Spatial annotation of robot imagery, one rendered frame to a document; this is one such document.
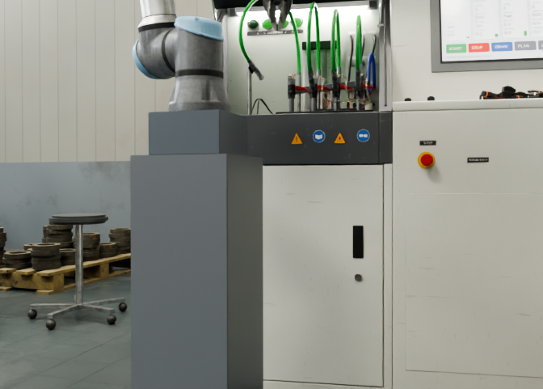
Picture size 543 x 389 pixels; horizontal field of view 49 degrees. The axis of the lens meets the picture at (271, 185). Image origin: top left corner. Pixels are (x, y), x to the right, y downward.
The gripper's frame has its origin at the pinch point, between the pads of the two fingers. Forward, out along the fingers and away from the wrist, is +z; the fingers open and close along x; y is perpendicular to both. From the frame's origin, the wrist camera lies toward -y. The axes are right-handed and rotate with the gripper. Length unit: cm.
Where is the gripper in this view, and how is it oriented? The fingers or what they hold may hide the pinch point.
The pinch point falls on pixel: (277, 27)
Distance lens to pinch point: 190.6
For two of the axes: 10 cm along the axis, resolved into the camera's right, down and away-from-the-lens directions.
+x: 9.8, 0.0, -1.8
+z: 0.0, 10.0, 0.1
